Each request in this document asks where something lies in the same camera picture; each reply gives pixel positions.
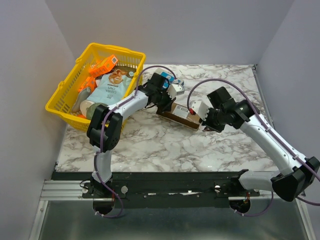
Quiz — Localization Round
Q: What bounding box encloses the brown cardboard express box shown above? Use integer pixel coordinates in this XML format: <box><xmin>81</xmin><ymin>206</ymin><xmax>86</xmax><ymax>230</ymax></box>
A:
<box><xmin>156</xmin><ymin>102</ymin><xmax>201</xmax><ymax>130</ymax></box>

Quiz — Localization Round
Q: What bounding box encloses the red black utility knife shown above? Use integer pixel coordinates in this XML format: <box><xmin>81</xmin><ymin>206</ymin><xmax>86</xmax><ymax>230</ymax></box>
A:
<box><xmin>202</xmin><ymin>126</ymin><xmax>212</xmax><ymax>132</ymax></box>

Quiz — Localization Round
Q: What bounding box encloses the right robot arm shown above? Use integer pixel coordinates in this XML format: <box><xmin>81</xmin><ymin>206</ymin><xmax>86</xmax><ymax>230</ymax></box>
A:
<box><xmin>191</xmin><ymin>86</ymin><xmax>320</xmax><ymax>202</ymax></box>

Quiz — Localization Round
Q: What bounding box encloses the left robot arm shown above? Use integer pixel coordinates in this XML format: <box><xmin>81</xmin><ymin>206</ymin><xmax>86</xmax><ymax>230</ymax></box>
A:
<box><xmin>86</xmin><ymin>73</ymin><xmax>184</xmax><ymax>198</ymax></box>

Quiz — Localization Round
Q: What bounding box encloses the blue razor box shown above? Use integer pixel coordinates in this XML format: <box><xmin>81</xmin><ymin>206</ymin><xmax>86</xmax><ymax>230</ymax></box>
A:
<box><xmin>154</xmin><ymin>68</ymin><xmax>185</xmax><ymax>89</ymax></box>

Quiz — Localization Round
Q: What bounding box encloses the orange snack box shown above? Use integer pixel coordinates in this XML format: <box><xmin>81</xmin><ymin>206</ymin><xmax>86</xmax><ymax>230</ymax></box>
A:
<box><xmin>89</xmin><ymin>54</ymin><xmax>119</xmax><ymax>78</ymax></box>

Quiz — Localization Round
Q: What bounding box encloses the light blue chips bag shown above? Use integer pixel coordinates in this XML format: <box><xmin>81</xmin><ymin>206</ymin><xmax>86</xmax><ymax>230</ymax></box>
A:
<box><xmin>87</xmin><ymin>66</ymin><xmax>135</xmax><ymax>105</ymax></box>

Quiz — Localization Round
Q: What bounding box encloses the green melon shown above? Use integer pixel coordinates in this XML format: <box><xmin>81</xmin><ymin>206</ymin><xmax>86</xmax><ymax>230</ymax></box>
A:
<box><xmin>86</xmin><ymin>102</ymin><xmax>100</xmax><ymax>120</ymax></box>

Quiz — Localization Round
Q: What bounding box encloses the orange packet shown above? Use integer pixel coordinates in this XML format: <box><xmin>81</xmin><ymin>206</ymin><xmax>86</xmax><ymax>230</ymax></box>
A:
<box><xmin>78</xmin><ymin>76</ymin><xmax>97</xmax><ymax>93</ymax></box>

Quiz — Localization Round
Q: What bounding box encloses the white round jar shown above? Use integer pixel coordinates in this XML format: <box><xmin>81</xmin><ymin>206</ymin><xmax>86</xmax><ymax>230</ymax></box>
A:
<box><xmin>80</xmin><ymin>100</ymin><xmax>95</xmax><ymax>117</ymax></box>

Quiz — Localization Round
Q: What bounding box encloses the beige bottle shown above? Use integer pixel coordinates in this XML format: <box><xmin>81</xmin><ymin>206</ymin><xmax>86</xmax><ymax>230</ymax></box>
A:
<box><xmin>71</xmin><ymin>87</ymin><xmax>92</xmax><ymax>113</ymax></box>

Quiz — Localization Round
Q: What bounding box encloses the yellow plastic basket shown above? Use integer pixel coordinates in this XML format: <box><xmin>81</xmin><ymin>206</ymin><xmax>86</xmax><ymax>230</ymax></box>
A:
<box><xmin>45</xmin><ymin>42</ymin><xmax>146</xmax><ymax>132</ymax></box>

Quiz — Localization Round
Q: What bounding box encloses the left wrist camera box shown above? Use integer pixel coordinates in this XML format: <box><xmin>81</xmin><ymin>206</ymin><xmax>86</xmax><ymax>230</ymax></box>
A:
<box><xmin>167</xmin><ymin>83</ymin><xmax>185</xmax><ymax>100</ymax></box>

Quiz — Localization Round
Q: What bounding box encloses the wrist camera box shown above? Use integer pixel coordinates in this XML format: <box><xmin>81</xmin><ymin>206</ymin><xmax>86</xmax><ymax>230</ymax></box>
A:
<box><xmin>167</xmin><ymin>83</ymin><xmax>185</xmax><ymax>100</ymax></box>
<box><xmin>189</xmin><ymin>100</ymin><xmax>210</xmax><ymax>122</ymax></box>

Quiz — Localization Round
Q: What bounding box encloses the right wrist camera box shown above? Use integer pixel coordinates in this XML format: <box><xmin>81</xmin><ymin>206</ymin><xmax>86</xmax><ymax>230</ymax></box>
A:
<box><xmin>189</xmin><ymin>100</ymin><xmax>210</xmax><ymax>122</ymax></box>

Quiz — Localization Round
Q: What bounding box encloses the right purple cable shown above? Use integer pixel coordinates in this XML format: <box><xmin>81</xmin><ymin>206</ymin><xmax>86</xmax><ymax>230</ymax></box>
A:
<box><xmin>186</xmin><ymin>78</ymin><xmax>320</xmax><ymax>218</ymax></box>

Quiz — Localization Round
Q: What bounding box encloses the purple cable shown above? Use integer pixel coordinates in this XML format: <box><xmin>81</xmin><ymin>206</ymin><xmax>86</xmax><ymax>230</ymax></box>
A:
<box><xmin>93</xmin><ymin>66</ymin><xmax>177</xmax><ymax>218</ymax></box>
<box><xmin>186</xmin><ymin>78</ymin><xmax>320</xmax><ymax>218</ymax></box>

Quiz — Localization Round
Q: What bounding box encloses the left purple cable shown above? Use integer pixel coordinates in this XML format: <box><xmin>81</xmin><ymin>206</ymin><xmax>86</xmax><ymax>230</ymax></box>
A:
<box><xmin>93</xmin><ymin>66</ymin><xmax>177</xmax><ymax>218</ymax></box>

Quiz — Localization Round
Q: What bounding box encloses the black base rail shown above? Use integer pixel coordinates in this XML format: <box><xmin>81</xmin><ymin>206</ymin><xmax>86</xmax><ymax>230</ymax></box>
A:
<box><xmin>51</xmin><ymin>171</ymin><xmax>268</xmax><ymax>211</ymax></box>

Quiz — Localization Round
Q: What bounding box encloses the aluminium frame rail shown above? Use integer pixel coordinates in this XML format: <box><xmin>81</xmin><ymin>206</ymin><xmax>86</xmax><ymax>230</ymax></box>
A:
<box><xmin>40</xmin><ymin>180</ymin><xmax>83</xmax><ymax>201</ymax></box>

